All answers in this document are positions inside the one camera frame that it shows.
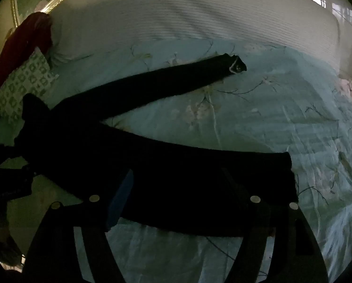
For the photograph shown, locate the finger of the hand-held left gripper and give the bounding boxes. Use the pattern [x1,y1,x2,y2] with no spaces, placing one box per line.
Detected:
[0,145,27,166]

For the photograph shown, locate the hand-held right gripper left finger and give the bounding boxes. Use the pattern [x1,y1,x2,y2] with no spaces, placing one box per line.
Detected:
[20,169,135,283]

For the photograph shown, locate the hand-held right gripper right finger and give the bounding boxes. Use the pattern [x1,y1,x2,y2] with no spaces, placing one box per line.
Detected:
[221,167,330,283]

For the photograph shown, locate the black pants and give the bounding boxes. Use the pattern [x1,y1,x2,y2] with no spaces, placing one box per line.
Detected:
[15,53,299,239]

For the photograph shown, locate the green patterned pillow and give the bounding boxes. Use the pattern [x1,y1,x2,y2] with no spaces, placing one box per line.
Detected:
[0,47,60,124]

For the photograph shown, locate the teal floral bedsheet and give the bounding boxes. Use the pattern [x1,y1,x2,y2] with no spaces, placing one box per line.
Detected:
[0,39,352,283]

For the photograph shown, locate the dark red cloth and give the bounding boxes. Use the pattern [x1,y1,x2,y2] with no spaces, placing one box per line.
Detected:
[0,12,53,98]

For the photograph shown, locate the white striped blanket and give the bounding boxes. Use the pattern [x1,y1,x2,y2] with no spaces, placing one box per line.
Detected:
[48,0,352,80]

